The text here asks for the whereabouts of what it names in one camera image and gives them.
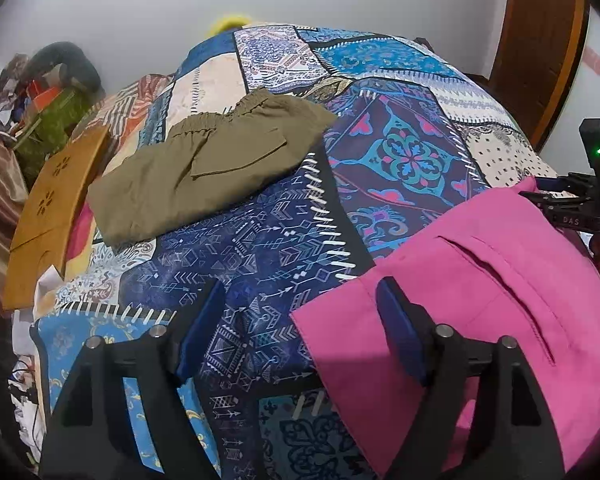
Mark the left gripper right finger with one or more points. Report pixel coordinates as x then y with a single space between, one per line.
408 328

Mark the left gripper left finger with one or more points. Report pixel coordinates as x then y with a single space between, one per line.
193 329

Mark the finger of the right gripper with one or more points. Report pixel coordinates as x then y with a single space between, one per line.
552 185

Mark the pink pants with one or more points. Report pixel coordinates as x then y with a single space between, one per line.
490 267

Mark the white wardrobe door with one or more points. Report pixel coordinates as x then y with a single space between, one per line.
564 150

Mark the blue patchwork bedspread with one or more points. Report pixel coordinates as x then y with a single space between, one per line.
414 138

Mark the olive green shorts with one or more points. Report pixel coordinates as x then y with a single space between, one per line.
208 162

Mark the yellow wooden folding table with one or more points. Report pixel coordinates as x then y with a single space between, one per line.
42 235

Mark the striped orange blanket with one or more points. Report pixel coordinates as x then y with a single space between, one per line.
125 111

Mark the green storage basket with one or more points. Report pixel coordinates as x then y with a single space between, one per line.
49 131

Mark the grey plush pillow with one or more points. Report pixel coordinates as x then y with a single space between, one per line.
62 64

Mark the yellow plush bed headrest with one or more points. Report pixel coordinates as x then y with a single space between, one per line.
228 22

